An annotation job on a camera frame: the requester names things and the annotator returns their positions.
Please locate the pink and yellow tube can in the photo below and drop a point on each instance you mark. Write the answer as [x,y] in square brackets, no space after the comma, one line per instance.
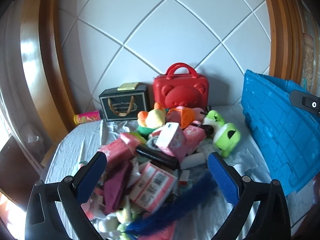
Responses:
[87,117]

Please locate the magenta cloth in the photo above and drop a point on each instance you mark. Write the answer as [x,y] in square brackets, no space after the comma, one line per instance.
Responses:
[116,187]

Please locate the blue feather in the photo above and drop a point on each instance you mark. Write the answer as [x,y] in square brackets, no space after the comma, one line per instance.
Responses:
[175,210]

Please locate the yellow note pad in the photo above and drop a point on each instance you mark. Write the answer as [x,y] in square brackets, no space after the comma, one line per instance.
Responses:
[128,86]

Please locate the pink barcode box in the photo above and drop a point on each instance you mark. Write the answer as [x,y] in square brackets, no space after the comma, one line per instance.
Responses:
[152,187]

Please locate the black cylinder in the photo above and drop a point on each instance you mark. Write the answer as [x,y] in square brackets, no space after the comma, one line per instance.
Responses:
[157,156]

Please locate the red bear-face carry case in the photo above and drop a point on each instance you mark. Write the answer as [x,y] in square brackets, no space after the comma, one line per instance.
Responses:
[180,92]

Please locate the yellow duck plush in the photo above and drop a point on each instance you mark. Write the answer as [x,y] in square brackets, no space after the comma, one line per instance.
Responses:
[153,120]

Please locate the pink floral box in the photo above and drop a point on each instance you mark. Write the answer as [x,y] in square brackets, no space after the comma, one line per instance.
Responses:
[172,140]

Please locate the white tube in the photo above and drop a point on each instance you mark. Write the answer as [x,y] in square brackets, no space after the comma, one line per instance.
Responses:
[192,160]

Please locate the pink floral packet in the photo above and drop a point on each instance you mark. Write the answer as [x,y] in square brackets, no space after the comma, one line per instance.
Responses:
[195,137]
[117,148]

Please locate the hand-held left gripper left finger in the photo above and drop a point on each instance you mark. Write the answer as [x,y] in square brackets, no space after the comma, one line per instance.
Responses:
[90,177]

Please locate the blue plastic storage crate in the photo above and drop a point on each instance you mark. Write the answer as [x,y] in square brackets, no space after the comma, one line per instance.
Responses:
[275,142]

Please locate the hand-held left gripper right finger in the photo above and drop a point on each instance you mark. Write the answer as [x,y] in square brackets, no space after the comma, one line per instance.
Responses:
[223,177]

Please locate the green frog plush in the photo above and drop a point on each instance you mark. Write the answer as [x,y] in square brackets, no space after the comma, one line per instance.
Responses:
[227,140]

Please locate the black gift bag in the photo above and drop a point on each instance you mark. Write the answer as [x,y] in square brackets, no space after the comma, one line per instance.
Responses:
[125,105]

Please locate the orange and pink plush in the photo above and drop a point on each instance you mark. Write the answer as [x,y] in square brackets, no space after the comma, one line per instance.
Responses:
[182,116]

